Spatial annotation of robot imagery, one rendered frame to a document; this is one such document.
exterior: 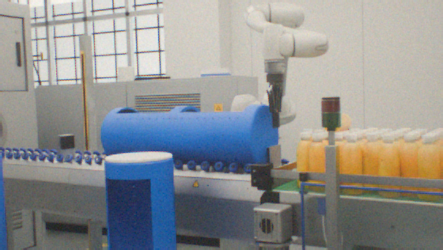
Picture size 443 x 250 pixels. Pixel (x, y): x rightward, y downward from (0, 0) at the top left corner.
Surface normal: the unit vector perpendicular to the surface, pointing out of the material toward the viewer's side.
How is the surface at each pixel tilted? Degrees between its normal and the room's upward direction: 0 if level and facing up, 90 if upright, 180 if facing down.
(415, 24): 90
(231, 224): 109
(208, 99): 90
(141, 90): 90
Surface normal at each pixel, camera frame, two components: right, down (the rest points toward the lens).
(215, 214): -0.48, 0.39
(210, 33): -0.40, 0.06
